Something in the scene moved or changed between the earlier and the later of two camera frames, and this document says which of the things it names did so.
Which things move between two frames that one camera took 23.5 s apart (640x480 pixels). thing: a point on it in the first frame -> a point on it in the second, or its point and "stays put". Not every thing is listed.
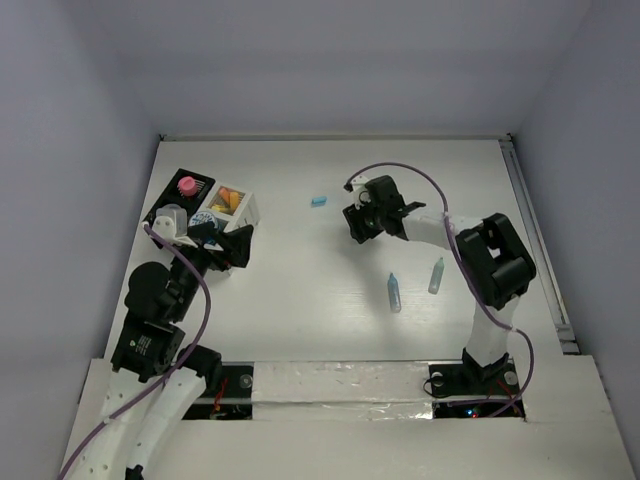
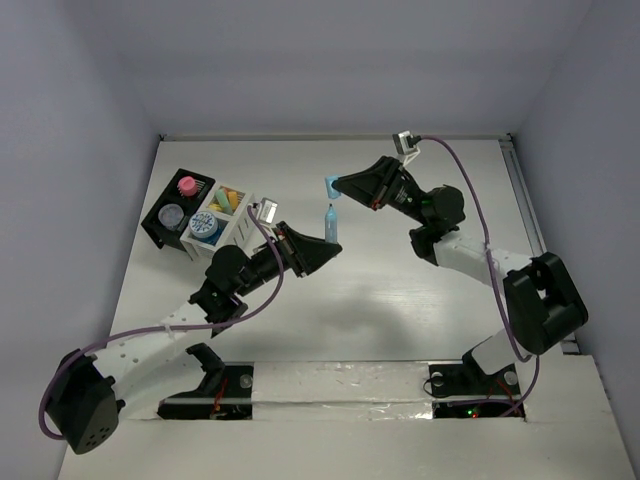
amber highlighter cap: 234,200 stays put
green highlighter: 436,277 -> 223,200
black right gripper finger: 359,225 -> 370,185
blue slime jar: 202,217 stays put
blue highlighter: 394,294 -> 331,225
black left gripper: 237,244 -> 302,253
